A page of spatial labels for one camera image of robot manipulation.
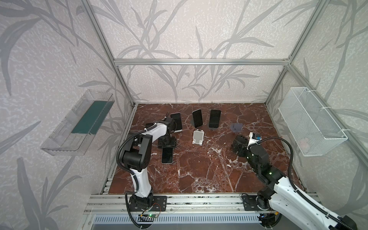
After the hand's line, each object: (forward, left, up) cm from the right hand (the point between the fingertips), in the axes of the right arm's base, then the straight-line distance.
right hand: (240, 137), depth 81 cm
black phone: (+22, +24, -8) cm, 33 cm away
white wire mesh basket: (-7, -27, +18) cm, 33 cm away
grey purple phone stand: (+18, -6, -16) cm, 25 cm away
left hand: (+5, +42, -14) cm, 45 cm away
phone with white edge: (+18, +38, -4) cm, 42 cm away
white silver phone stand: (+7, +24, -11) cm, 27 cm away
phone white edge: (-4, +44, -15) cm, 47 cm away
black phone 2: (+18, +12, -5) cm, 22 cm away
